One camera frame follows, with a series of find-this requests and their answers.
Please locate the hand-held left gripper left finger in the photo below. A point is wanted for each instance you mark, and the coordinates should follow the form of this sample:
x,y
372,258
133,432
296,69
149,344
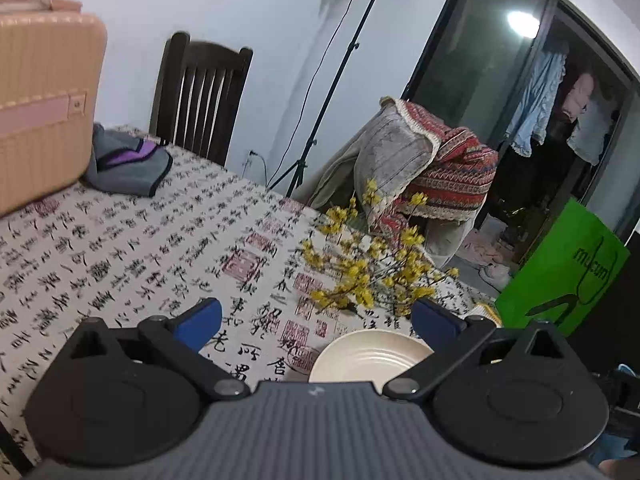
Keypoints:
x,y
197,325

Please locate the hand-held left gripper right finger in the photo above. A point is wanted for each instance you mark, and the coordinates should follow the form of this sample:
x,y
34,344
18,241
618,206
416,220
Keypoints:
x,y
434,325

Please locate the cream round plate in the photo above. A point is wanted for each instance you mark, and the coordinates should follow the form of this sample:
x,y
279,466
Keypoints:
x,y
360,360

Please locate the white and yellow work glove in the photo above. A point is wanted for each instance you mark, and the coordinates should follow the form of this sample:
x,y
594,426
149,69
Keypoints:
x,y
484,314

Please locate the yellow flower branch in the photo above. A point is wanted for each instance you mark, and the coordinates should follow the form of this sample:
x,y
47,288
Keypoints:
x,y
370,280

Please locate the white shoe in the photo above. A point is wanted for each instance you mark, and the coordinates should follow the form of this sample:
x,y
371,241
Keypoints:
x,y
495,276

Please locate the black paper bag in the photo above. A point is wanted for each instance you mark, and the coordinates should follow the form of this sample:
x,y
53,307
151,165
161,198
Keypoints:
x,y
610,320

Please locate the pink slippers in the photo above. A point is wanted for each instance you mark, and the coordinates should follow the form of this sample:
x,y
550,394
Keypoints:
x,y
480,250

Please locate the calligraphy print tablecloth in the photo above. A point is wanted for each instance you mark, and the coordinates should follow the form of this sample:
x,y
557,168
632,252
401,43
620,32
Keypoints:
x,y
150,250

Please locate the green paper bag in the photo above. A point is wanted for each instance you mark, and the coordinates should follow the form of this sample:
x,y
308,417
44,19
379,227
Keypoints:
x,y
560,270

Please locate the grey quilted cushion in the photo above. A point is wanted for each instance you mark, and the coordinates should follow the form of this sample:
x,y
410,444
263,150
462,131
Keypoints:
x,y
392,160

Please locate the grey and purple cloth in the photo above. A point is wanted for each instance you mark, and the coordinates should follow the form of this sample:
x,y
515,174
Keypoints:
x,y
125,170

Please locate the light blue hanging shirt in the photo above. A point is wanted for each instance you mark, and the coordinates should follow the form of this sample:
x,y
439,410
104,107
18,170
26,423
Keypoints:
x,y
535,105

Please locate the white hanging garment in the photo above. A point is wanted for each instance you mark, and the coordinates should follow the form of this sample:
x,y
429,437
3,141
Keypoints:
x,y
592,132

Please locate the dark wooden chair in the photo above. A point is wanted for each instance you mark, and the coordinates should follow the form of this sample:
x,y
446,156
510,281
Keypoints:
x,y
200,60

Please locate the pink ribbed suitcase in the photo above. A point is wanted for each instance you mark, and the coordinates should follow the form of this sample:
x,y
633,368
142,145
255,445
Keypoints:
x,y
40,110

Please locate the pink hanging garment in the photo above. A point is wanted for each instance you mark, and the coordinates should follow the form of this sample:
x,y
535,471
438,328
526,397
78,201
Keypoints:
x,y
577,97

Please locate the black framed sliding glass door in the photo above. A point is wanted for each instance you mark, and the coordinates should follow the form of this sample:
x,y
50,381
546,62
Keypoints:
x,y
475,35

